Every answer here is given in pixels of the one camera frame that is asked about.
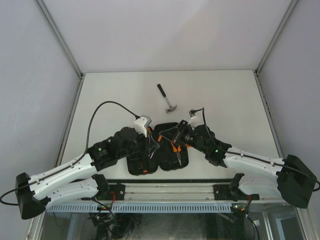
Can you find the blue slotted cable duct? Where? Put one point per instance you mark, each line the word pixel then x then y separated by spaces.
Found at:
pixel 145 208

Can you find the black plastic tool case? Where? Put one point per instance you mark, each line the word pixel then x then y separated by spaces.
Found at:
pixel 164 158

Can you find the aluminium front frame rail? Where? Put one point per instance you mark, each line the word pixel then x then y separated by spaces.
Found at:
pixel 170 191

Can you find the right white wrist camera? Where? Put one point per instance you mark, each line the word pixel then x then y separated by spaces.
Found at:
pixel 194 118

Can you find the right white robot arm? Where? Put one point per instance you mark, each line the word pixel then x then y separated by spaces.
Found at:
pixel 288 178

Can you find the black orange handled screwdriver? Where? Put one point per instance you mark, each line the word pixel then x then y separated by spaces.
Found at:
pixel 145 166

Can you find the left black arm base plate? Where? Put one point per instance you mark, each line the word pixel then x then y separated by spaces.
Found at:
pixel 116 192

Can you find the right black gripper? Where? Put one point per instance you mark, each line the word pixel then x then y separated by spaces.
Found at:
pixel 182 127

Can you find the black handled claw hammer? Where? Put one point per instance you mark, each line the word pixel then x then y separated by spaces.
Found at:
pixel 171 107

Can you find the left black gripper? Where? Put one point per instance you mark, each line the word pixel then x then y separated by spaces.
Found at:
pixel 145 151

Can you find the orange handled needle-nose pliers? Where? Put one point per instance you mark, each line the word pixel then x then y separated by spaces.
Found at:
pixel 177 150

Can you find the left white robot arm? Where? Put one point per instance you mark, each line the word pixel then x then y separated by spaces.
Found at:
pixel 80 178

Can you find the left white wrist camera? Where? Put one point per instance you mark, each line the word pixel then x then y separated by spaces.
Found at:
pixel 141 124

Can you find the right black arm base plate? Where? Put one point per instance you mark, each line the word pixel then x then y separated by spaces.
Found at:
pixel 222 192

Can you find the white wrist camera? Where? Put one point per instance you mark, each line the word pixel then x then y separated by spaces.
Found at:
pixel 194 118
pixel 141 124

